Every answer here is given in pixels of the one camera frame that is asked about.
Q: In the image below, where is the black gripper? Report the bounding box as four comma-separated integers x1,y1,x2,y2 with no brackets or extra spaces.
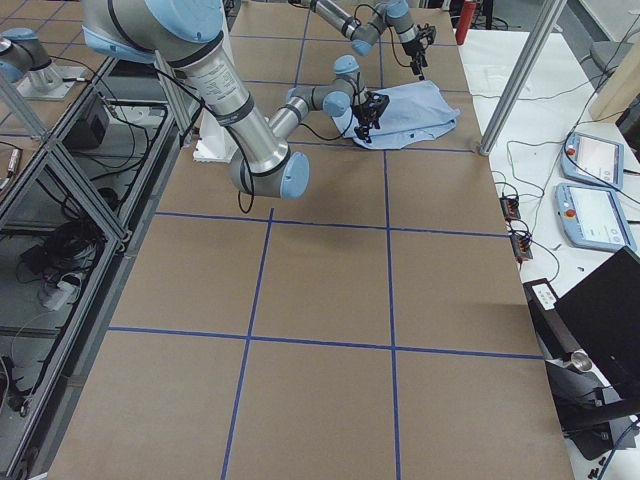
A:
403,42,428,81
352,107,380,144

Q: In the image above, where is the light blue t-shirt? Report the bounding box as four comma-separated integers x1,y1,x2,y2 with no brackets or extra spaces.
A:
343,80,460,150

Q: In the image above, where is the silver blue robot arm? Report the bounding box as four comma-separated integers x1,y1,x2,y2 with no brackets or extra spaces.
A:
83,1,389,199
289,0,436,80

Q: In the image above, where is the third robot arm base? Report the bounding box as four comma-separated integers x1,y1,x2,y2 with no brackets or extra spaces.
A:
1,27,85,101

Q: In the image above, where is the red cylinder bottle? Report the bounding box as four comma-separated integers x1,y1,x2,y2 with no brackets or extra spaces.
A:
455,0,477,46

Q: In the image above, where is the black orange connector module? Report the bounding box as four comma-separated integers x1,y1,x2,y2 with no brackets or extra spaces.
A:
509,232,533,264
499,196,521,221

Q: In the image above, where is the far blue teach pendant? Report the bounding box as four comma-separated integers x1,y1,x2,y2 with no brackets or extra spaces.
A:
561,132,624,191

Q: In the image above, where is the blue teach pendant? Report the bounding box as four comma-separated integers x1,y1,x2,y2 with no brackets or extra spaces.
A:
561,132,624,191
554,183,637,252

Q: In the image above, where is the near blue teach pendant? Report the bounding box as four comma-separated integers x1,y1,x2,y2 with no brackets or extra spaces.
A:
554,183,637,252

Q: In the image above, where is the black power adapter box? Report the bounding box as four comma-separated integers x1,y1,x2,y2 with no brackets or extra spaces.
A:
63,98,109,150

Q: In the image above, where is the black label box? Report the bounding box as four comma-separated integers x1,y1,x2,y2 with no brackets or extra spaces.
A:
523,278,581,361

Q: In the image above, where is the black monitor on stand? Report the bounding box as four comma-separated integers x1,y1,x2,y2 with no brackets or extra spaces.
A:
547,247,639,460

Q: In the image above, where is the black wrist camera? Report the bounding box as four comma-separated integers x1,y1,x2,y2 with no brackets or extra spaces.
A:
363,92,390,119
418,24,437,48

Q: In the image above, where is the aluminium frame post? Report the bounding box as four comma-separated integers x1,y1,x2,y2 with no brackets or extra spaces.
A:
478,0,567,156

